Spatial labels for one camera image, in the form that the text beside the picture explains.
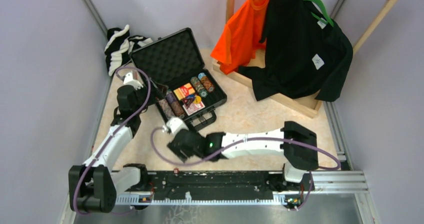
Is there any black poker set case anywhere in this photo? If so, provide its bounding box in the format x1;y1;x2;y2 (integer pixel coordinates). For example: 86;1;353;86
130;27;227;131

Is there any red yellow chip stack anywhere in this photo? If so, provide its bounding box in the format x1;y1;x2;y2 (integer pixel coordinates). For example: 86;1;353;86
197;72;215;93

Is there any black t-shirt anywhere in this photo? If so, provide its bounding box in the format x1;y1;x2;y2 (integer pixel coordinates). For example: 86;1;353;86
238;0;353;102

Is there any blue orange chip stack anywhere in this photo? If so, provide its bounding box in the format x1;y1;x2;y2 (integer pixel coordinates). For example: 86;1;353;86
158;98;176;122

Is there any orange t-shirt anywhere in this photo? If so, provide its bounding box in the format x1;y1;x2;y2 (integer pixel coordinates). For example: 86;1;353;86
210;0;270;75

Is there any green orange chip stack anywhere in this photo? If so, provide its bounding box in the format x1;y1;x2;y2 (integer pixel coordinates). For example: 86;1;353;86
190;76;208;98

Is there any yellow big blind button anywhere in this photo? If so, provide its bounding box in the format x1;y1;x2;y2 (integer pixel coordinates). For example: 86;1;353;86
193;95;202;104

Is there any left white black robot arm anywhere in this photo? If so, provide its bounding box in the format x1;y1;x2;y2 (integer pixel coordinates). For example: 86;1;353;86
68;67;153;215

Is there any red playing card deck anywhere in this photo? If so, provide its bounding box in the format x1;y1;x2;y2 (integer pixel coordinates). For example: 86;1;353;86
182;101;205;116

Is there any orange boxed card deck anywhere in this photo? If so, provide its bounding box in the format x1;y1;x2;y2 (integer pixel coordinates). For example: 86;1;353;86
173;82;196;101

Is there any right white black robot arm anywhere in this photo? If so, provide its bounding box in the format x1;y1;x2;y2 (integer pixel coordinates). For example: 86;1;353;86
165;117;319;190

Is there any aluminium frame rail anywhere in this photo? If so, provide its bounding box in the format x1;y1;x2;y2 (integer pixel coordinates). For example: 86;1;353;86
106;170;379;224

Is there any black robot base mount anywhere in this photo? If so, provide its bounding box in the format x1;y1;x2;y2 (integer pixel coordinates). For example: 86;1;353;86
127;170;315;202

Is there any wooden clothes rack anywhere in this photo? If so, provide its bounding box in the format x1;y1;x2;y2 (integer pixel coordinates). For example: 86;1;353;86
211;0;406;119

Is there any purple black chip stack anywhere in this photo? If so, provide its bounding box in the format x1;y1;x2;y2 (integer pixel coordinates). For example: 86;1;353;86
165;90;186;119

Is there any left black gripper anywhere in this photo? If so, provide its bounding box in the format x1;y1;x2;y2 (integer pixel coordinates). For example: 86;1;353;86
133;77;168;115

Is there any black red triangle token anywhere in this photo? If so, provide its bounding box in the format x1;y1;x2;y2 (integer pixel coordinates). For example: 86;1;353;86
182;94;196;109

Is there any black white striped cloth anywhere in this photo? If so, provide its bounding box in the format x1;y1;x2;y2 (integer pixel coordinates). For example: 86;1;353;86
104;24;154;77

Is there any green clothes hanger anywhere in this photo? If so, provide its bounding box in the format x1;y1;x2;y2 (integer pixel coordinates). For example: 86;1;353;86
304;0;334;27

